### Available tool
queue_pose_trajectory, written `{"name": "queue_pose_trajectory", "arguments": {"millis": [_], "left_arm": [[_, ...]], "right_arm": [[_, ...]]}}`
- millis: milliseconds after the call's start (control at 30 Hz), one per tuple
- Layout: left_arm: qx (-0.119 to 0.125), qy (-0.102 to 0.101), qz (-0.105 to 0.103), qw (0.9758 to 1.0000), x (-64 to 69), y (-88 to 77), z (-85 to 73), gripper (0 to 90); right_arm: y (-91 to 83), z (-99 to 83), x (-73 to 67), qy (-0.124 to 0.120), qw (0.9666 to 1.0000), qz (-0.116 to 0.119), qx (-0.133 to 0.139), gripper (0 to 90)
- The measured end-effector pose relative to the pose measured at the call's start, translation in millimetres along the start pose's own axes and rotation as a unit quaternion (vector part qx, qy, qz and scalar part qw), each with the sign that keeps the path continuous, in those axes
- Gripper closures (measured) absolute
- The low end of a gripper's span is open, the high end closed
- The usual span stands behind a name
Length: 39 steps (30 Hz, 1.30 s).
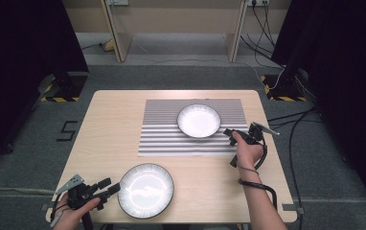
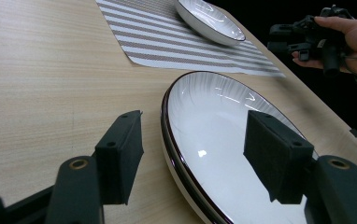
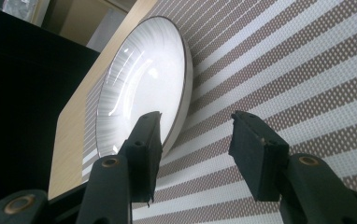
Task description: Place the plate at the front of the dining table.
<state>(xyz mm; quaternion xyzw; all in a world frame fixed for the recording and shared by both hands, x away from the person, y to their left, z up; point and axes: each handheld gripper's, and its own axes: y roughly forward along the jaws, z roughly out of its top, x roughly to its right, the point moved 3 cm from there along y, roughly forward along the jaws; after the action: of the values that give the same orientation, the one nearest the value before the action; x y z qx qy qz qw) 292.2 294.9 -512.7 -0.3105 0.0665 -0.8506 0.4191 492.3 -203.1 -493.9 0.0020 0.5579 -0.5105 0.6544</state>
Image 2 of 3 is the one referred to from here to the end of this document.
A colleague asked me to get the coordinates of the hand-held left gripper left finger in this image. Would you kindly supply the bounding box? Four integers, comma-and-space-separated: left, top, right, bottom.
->
44, 109, 145, 224

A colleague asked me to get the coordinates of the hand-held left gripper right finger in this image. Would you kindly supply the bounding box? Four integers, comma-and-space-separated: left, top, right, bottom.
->
243, 109, 357, 224

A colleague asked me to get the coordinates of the white plate with dark rim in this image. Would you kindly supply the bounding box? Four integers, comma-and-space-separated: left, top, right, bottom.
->
174, 0, 247, 48
161, 105, 231, 224
160, 70, 321, 224

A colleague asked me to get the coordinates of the grey striped placemat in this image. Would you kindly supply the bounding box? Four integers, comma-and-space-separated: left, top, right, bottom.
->
95, 0, 287, 78

